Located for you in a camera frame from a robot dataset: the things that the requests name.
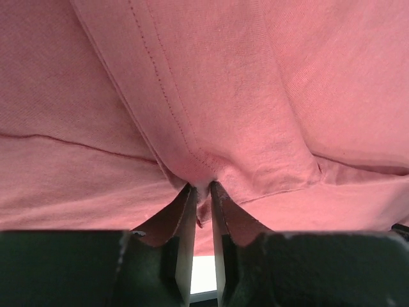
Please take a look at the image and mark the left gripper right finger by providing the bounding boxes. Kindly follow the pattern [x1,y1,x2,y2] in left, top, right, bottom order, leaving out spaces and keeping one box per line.
[210,182,288,306]

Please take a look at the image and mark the pink red t shirt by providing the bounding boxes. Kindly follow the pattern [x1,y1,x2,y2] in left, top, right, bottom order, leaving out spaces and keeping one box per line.
[1,1,408,255]

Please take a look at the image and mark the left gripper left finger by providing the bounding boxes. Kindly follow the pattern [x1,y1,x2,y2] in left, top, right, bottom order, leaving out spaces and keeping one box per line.
[111,184,197,307]

